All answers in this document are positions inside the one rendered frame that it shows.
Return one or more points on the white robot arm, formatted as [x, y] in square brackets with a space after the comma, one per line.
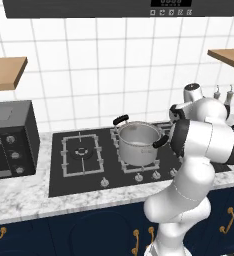
[202, 143]

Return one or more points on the silver hob knob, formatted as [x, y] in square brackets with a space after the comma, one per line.
[173, 172]
[156, 174]
[104, 182]
[139, 177]

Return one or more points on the black glass hob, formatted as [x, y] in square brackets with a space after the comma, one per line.
[89, 180]

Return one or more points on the black toaster oven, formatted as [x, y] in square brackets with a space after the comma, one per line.
[25, 126]

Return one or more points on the silver toaster oven knob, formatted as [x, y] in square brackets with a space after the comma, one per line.
[19, 170]
[15, 155]
[10, 139]

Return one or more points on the dark range hood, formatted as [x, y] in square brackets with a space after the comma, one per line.
[89, 7]

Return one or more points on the wooden wall shelf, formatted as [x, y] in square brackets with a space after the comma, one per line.
[230, 57]
[4, 73]

